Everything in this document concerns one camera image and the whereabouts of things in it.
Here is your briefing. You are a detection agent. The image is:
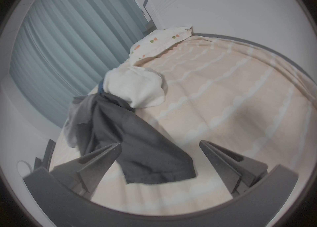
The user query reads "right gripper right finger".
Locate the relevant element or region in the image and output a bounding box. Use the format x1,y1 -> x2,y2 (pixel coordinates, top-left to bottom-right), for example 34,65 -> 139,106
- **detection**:
199,140 -> 269,196

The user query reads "blue-green curtain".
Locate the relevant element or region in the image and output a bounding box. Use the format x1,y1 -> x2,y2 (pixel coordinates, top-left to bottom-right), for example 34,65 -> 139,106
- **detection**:
25,0 -> 150,95
9,16 -> 99,129

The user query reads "white printed pillow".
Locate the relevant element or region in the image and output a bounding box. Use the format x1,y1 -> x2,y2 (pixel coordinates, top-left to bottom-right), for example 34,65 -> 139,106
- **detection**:
129,25 -> 193,67

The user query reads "grey bedside table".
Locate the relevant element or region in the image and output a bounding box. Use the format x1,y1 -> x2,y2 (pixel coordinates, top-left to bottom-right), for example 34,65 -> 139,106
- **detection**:
141,8 -> 156,33

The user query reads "bed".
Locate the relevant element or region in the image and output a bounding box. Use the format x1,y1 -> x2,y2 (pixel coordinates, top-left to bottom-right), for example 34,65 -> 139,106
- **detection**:
48,0 -> 317,215

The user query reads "round white mirror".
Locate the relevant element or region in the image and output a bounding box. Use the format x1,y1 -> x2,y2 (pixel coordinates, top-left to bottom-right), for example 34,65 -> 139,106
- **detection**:
16,160 -> 33,174

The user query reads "black chest of drawers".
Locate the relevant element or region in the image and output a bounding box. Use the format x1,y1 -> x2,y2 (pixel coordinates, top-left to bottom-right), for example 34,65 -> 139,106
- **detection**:
33,139 -> 57,172

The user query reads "black T-shirt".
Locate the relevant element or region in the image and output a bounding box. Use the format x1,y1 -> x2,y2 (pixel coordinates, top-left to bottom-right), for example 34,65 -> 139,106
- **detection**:
72,92 -> 197,185

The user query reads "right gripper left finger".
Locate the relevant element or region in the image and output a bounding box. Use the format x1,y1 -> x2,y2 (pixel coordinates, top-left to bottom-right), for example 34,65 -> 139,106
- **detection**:
50,143 -> 122,195

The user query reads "pile of clothes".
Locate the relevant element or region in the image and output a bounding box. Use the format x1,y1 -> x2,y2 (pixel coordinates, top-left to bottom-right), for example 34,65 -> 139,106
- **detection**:
64,66 -> 167,148

